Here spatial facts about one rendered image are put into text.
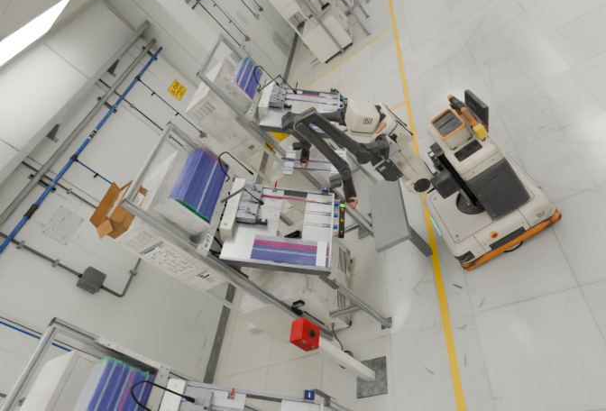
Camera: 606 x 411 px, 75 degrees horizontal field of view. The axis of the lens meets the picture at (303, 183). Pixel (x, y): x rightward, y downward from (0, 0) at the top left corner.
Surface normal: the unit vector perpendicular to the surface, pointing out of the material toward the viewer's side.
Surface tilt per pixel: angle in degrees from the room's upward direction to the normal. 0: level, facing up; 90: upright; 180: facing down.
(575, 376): 0
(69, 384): 90
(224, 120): 90
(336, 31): 90
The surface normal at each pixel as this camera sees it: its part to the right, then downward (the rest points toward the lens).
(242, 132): -0.10, 0.69
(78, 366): 0.76, -0.42
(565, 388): -0.65, -0.59
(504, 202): 0.09, 0.58
